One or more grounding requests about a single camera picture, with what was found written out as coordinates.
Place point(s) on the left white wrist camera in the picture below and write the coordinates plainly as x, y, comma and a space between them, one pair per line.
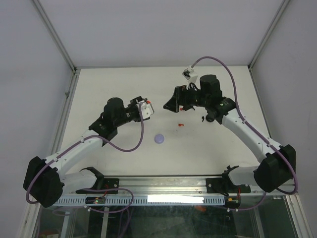
145, 108

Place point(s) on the purple charging case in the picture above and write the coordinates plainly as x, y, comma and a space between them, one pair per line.
159, 138

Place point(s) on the right aluminium frame post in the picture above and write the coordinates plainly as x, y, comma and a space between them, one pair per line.
268, 33

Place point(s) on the aluminium frame post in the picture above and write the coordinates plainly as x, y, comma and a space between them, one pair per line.
268, 33
53, 34

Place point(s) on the left aluminium frame post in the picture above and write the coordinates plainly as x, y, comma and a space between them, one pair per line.
53, 34

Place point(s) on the black charging case lower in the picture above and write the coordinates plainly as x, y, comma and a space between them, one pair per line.
209, 118

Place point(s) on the slotted cable duct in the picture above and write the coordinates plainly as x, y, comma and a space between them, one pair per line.
164, 200

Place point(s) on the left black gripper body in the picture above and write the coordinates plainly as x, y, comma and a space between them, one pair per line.
133, 109

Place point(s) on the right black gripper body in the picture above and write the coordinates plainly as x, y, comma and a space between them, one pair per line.
190, 97

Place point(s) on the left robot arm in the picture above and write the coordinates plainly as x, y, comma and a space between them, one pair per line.
48, 179

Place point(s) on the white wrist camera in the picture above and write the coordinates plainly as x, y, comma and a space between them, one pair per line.
190, 75
145, 108

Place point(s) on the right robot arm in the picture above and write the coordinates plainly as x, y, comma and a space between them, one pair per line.
277, 163

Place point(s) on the aluminium mounting rail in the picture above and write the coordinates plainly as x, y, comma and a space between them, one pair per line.
163, 184

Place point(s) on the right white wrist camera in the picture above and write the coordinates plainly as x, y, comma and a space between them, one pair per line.
190, 75

